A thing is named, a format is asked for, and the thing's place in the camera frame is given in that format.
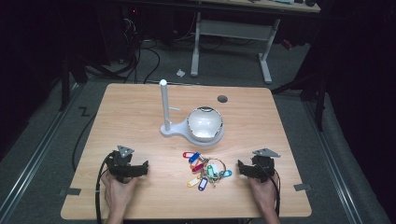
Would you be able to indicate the white-framed background desk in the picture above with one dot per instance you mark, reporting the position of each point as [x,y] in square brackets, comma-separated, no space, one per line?
[233,29]

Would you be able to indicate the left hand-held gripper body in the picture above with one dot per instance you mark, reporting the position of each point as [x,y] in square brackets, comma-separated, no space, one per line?
[120,166]

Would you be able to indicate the bunch of coloured key tags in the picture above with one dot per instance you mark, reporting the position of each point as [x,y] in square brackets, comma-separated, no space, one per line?
[207,171]

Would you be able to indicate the grey tape strip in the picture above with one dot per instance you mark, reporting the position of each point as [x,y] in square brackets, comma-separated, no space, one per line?
[302,187]
[71,192]

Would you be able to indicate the shiny metal bowl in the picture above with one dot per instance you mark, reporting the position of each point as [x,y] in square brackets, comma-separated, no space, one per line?
[205,123]

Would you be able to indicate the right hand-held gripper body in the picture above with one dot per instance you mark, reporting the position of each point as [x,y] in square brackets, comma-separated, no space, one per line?
[264,168]

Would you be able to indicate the metal floor rail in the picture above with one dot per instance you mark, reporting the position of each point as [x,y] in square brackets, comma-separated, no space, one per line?
[333,161]
[34,155]

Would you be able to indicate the small red object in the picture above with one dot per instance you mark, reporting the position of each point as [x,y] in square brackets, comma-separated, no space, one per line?
[287,44]

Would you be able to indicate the crumpled white paper scrap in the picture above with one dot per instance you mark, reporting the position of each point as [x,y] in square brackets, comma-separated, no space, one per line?
[180,73]

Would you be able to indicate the black metal stand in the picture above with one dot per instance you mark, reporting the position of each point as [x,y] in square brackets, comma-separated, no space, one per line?
[317,93]
[67,81]

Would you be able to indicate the dark round table grommet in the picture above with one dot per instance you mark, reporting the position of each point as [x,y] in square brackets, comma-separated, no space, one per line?
[222,99]

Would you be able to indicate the white stand with pole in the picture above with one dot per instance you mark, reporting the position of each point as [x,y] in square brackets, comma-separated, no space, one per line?
[165,105]

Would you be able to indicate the person's right hand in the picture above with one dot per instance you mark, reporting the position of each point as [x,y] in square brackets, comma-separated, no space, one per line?
[266,196]

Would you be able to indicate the person's left hand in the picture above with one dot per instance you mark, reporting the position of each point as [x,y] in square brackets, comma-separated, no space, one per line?
[116,194]

